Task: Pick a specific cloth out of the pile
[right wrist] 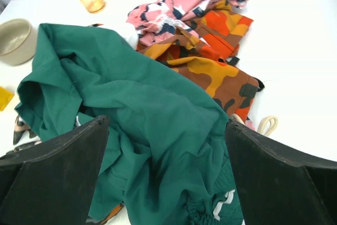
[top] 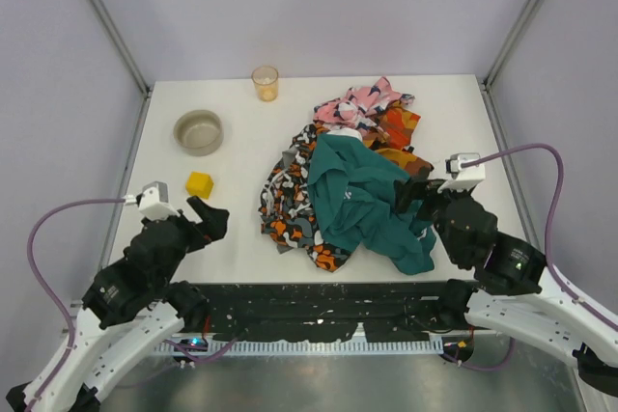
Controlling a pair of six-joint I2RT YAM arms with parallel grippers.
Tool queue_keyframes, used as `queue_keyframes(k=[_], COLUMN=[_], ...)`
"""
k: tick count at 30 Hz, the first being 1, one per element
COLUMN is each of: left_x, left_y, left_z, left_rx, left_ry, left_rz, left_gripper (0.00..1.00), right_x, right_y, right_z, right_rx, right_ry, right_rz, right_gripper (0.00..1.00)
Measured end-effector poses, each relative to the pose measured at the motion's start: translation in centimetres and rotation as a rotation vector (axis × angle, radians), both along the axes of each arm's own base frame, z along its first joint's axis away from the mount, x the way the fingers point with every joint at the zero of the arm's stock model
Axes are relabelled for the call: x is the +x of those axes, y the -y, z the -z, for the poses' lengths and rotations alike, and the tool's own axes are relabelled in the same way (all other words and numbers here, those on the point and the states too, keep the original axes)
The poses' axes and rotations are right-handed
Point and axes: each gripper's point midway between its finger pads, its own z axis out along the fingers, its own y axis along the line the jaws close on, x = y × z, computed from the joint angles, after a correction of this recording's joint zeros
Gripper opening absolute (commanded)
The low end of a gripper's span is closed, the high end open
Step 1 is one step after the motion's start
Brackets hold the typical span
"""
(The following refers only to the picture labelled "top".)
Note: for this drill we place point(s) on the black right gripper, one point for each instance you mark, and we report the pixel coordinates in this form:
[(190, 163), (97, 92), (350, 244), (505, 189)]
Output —
[(430, 201)]

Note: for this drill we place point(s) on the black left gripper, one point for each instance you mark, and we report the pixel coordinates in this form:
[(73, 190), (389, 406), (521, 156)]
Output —
[(191, 231)]

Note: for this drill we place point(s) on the teal cloth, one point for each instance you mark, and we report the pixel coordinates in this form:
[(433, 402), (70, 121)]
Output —
[(352, 191)]

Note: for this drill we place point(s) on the black orange camouflage cloth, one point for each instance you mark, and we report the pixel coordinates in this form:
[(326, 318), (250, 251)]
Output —
[(286, 212)]

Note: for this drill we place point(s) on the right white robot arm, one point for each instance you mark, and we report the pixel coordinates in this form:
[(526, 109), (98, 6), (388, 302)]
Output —
[(513, 291)]

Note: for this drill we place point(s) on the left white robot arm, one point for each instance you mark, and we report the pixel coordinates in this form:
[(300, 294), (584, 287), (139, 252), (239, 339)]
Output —
[(131, 306)]

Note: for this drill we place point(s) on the orange brown patterned cloth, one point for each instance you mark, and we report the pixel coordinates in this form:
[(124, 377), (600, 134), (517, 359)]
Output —
[(391, 138)]

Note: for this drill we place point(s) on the white cloth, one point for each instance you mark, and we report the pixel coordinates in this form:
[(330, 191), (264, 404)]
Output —
[(348, 132)]

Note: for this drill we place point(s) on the pink patterned cloth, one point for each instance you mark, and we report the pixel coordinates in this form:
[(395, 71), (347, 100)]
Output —
[(360, 108)]

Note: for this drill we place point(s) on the yellow cube block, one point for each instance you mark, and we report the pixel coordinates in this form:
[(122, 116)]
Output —
[(199, 184)]

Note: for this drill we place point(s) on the grey ceramic bowl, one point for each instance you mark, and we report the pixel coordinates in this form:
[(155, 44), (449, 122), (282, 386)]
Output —
[(198, 132)]

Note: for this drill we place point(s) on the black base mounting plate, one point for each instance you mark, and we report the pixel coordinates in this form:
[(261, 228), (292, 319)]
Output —
[(325, 313)]

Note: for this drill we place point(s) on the orange translucent plastic cup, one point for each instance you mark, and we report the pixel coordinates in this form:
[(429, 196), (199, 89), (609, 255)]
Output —
[(266, 80)]

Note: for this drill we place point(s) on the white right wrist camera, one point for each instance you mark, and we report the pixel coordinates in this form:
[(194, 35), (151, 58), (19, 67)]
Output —
[(465, 172)]

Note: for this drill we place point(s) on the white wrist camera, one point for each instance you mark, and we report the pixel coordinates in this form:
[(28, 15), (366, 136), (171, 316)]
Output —
[(465, 172), (152, 202)]

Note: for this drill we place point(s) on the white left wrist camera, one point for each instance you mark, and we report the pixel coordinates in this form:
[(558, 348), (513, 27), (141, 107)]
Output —
[(152, 202)]

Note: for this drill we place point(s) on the white slotted cable duct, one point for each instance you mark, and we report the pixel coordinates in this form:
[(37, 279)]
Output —
[(354, 346)]

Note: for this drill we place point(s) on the left aluminium frame post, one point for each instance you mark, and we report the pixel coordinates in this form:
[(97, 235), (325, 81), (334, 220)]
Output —
[(113, 33)]

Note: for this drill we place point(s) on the aluminium frame post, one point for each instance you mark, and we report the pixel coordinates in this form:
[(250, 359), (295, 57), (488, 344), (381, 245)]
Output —
[(113, 33), (527, 13)]

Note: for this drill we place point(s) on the right aluminium frame post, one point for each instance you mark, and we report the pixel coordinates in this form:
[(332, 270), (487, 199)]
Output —
[(527, 13)]

